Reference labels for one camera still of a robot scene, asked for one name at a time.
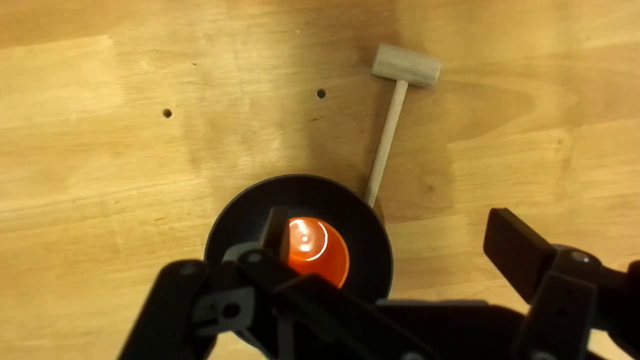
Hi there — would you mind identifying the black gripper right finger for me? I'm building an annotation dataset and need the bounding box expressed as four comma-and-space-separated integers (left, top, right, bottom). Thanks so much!
481, 206, 640, 360

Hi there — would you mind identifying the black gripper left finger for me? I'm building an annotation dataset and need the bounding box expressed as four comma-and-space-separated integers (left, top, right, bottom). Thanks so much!
117, 206, 436, 360

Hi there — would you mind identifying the orange plastic cup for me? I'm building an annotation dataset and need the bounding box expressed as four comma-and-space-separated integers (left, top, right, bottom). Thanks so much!
282, 217, 351, 291

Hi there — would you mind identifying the small wooden mallet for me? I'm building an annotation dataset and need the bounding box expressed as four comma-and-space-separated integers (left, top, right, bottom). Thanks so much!
364, 42, 443, 209

